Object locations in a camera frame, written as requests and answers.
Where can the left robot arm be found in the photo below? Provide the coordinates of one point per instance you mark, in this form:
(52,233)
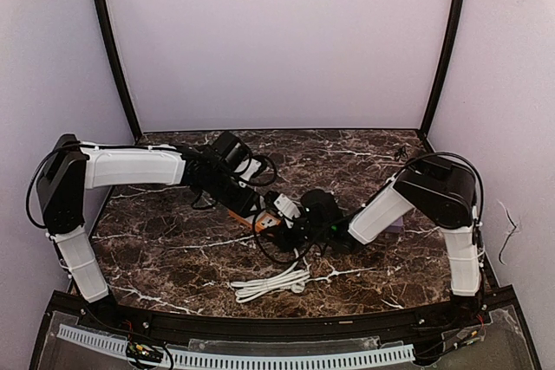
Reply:
(226,170)

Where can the left black frame post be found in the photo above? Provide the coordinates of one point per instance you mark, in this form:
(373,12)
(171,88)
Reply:
(114,61)

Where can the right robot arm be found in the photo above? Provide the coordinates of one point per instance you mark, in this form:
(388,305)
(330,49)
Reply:
(444,187)

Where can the purple power strip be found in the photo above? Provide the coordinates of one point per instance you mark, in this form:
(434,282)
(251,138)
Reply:
(396,227)

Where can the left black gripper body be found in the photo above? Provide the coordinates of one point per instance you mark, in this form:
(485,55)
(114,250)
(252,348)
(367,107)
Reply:
(269,208)

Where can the orange power strip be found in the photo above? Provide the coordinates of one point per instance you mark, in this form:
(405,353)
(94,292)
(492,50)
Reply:
(264,220)

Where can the black front rail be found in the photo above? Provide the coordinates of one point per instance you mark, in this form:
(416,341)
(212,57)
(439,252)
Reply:
(411,324)

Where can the white slotted cable duct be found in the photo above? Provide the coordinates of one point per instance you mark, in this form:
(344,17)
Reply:
(204,354)

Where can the black adapter with thin cable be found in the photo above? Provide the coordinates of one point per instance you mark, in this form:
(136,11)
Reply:
(401,154)

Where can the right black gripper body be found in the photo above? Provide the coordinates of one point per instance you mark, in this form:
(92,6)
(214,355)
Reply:
(299,236)

